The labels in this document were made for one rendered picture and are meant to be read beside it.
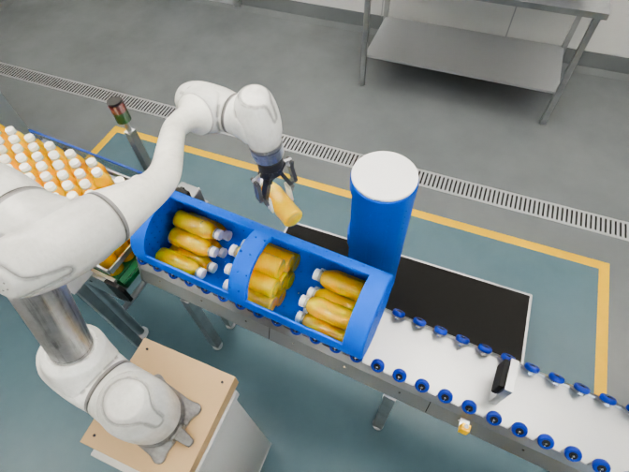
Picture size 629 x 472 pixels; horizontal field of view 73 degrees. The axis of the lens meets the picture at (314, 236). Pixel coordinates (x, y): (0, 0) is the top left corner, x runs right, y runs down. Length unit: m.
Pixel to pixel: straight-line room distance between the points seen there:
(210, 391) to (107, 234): 0.77
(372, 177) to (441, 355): 0.74
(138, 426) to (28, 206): 0.62
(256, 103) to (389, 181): 0.89
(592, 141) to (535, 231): 1.05
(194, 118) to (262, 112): 0.17
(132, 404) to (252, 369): 1.41
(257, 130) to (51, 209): 0.50
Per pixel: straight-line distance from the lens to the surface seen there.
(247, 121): 1.03
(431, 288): 2.54
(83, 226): 0.72
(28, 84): 4.92
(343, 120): 3.62
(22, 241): 0.71
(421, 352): 1.54
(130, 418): 1.15
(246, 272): 1.34
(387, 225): 1.84
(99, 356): 1.22
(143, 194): 0.79
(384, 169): 1.81
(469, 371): 1.56
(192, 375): 1.41
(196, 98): 1.10
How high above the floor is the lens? 2.36
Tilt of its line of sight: 56 degrees down
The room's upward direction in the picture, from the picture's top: 4 degrees counter-clockwise
